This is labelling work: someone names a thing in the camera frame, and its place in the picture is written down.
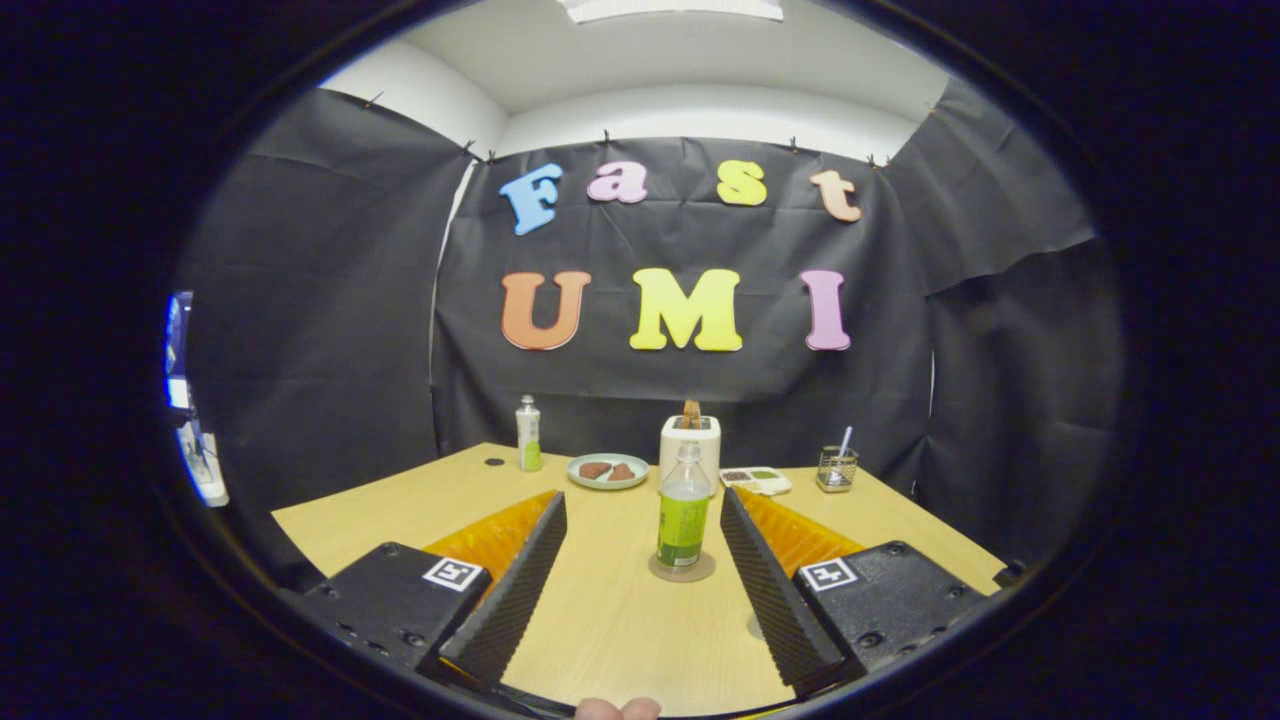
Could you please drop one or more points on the small black box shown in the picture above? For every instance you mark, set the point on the small black box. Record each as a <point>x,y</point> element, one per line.
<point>1010,573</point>

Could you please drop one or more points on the wooden table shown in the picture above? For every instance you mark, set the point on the wooden table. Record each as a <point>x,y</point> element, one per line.
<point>620,620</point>

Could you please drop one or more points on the brown toast slice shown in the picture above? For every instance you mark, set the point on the brown toast slice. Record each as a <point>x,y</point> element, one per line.
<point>692,412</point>

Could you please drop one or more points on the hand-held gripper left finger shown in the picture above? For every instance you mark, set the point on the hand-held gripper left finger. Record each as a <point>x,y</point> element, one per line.
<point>520,590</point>

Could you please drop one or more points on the white divided snack tray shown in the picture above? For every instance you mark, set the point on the white divided snack tray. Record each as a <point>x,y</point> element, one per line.
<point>760,480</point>

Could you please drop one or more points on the ceiling light panel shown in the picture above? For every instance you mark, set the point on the ceiling light panel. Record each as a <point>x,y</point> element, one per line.
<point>670,8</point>

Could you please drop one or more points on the brown bread piece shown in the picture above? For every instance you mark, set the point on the brown bread piece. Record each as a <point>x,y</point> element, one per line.
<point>594,469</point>
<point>622,473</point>

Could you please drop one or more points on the clear green-label juice bottle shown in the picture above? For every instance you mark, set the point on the clear green-label juice bottle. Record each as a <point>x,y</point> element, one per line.
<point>684,530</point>

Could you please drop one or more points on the white toaster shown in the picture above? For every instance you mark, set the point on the white toaster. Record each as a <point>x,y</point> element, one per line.
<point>708,435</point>

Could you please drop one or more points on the black backdrop cloth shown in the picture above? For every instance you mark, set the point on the black backdrop cloth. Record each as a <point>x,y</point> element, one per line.
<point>330,300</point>

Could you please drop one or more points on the white and green tube bottle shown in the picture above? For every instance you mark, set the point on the white and green tube bottle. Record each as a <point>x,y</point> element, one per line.
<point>528,435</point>

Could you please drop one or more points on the lit monitor screen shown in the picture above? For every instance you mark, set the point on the lit monitor screen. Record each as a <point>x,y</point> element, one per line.
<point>178,350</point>

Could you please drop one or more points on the white straw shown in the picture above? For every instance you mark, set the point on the white straw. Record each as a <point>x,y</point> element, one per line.
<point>845,440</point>

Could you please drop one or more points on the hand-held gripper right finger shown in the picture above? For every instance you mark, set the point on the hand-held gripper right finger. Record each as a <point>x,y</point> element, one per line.
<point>770,600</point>

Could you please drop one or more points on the round brown coaster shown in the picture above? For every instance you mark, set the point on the round brown coaster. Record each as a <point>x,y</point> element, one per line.
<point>702,575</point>

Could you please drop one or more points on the white device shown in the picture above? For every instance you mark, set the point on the white device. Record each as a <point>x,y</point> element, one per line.
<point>205,475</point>

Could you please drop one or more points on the pale green plate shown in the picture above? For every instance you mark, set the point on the pale green plate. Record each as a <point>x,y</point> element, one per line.
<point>608,485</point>

